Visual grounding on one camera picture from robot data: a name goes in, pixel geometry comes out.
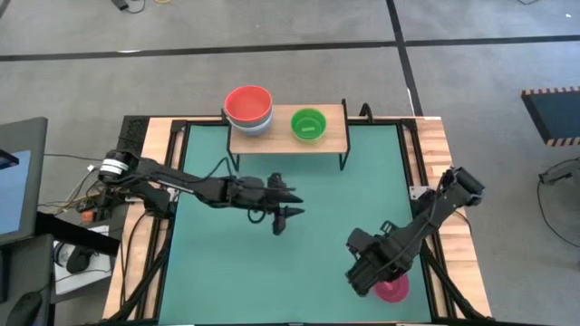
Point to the large orange-red bowl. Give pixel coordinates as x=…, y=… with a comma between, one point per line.
x=248, y=103

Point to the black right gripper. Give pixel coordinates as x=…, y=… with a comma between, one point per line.
x=378, y=253

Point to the black clamp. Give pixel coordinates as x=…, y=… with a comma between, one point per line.
x=366, y=113

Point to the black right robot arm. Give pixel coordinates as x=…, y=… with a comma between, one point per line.
x=444, y=204

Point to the orange connector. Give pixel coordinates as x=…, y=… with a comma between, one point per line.
x=87, y=216

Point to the black table frame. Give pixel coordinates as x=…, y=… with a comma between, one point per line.
x=403, y=154

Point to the white mounting plate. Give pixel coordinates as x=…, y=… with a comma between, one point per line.
x=418, y=192

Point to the wooden shelf with black legs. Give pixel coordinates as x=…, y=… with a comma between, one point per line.
x=281, y=141

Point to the small green bowl with label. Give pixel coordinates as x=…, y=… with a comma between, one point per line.
x=301, y=118

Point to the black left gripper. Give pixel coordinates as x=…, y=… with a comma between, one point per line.
x=247, y=192

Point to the dark platform with striped edge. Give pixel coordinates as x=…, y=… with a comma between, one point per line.
x=557, y=115

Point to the light blue bowl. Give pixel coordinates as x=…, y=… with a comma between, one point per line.
x=254, y=131

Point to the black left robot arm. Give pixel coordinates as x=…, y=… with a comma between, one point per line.
x=158, y=174

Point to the grey monitor with blue screen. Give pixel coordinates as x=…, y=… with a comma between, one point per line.
x=13, y=190

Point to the black textured pad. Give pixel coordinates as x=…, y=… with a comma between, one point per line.
x=133, y=133

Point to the black power adapter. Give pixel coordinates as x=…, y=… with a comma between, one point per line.
x=120, y=4

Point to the small pink bowl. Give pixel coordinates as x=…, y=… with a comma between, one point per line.
x=395, y=290

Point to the white paper sheet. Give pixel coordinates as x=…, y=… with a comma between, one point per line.
x=97, y=276

